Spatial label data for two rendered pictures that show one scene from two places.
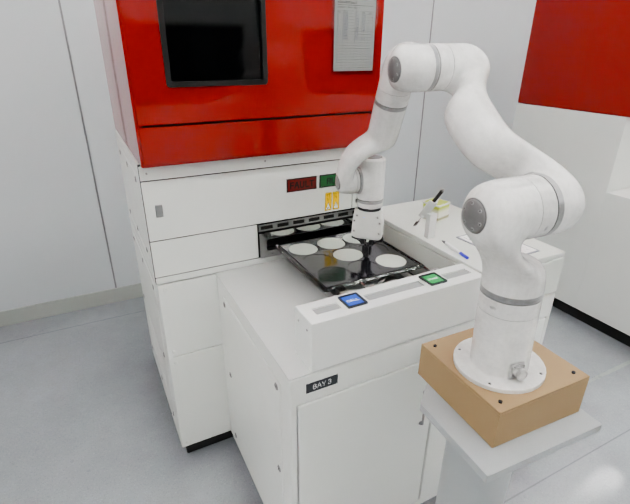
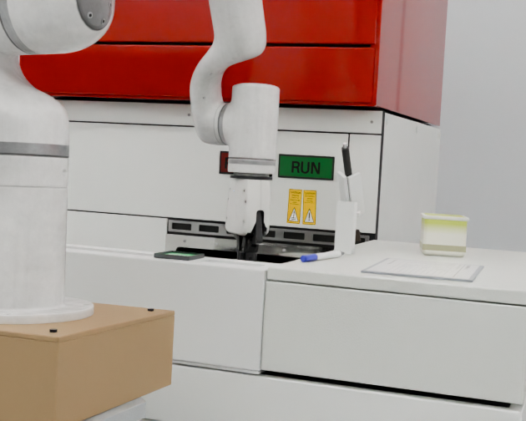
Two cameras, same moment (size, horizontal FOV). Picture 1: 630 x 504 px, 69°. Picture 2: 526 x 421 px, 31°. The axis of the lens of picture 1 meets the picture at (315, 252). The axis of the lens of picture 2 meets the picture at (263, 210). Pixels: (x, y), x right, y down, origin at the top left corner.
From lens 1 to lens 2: 1.51 m
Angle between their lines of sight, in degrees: 50
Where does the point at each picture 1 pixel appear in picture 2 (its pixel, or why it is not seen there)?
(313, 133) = (252, 72)
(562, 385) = not seen: outside the picture
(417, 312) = (110, 293)
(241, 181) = (151, 141)
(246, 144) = (146, 78)
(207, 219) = (98, 190)
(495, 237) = not seen: outside the picture
